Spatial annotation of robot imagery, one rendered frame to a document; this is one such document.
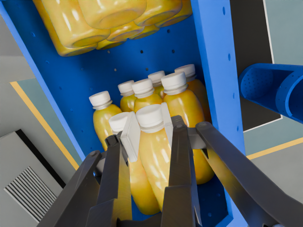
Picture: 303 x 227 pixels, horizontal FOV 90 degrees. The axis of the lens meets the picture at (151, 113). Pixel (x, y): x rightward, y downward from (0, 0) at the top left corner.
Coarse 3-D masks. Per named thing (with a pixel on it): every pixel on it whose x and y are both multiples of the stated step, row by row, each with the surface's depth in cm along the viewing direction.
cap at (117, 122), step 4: (124, 112) 27; (128, 112) 26; (116, 116) 26; (120, 116) 26; (124, 116) 25; (112, 120) 25; (116, 120) 24; (120, 120) 24; (124, 120) 24; (112, 124) 24; (116, 124) 24; (120, 124) 24; (124, 124) 24; (112, 128) 25; (116, 128) 25; (120, 128) 24
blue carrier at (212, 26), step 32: (0, 0) 18; (192, 0) 12; (224, 0) 14; (32, 32) 23; (160, 32) 34; (192, 32) 29; (224, 32) 14; (32, 64) 21; (64, 64) 28; (96, 64) 34; (128, 64) 37; (160, 64) 37; (224, 64) 15; (64, 96) 26; (224, 96) 15; (64, 128) 24; (224, 128) 16; (224, 192) 30; (224, 224) 20
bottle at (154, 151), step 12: (144, 132) 21; (156, 132) 20; (144, 144) 20; (156, 144) 20; (168, 144) 20; (144, 156) 21; (156, 156) 20; (168, 156) 20; (144, 168) 22; (156, 168) 20; (168, 168) 20; (156, 180) 21; (168, 180) 21; (156, 192) 23
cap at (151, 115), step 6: (144, 108) 22; (150, 108) 21; (156, 108) 20; (138, 114) 20; (144, 114) 19; (150, 114) 19; (156, 114) 19; (138, 120) 20; (144, 120) 20; (150, 120) 19; (156, 120) 20; (162, 120) 20; (144, 126) 20; (150, 126) 20
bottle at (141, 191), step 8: (128, 160) 25; (136, 168) 25; (136, 176) 26; (144, 176) 26; (136, 184) 27; (144, 184) 27; (136, 192) 27; (144, 192) 27; (152, 192) 28; (136, 200) 29; (144, 200) 28; (152, 200) 28; (144, 208) 29; (152, 208) 29
